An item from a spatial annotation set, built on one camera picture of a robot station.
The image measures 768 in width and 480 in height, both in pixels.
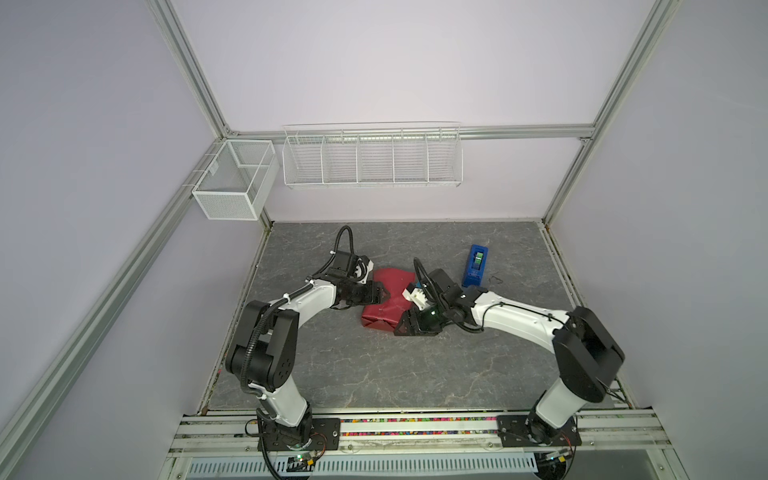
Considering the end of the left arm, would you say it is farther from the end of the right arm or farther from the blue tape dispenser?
the blue tape dispenser

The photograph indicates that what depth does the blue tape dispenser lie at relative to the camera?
99 cm

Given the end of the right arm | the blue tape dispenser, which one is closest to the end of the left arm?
the end of the right arm
